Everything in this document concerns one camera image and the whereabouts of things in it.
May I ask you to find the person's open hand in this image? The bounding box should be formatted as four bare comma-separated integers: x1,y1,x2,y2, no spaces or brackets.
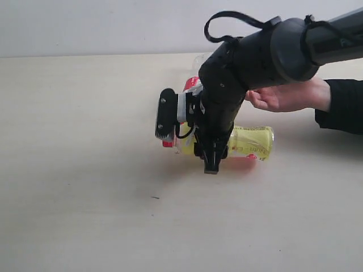
246,76,331,112

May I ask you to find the clear bottle red label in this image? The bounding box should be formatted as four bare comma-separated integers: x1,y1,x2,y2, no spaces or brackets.
183,52,212,92

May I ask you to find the yellow label bottle red cap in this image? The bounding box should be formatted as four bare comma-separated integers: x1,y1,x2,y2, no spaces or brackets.
162,125,275,161

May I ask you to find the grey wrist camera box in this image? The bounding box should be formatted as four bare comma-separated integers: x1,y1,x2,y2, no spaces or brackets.
155,88,187,142

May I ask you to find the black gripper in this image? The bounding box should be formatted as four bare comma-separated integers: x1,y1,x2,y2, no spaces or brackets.
193,42,248,174

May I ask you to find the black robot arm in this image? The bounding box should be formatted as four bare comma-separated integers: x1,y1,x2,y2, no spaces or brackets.
193,9,362,174

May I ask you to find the black camera cable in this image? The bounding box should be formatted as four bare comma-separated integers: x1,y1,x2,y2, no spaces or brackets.
204,11,283,45

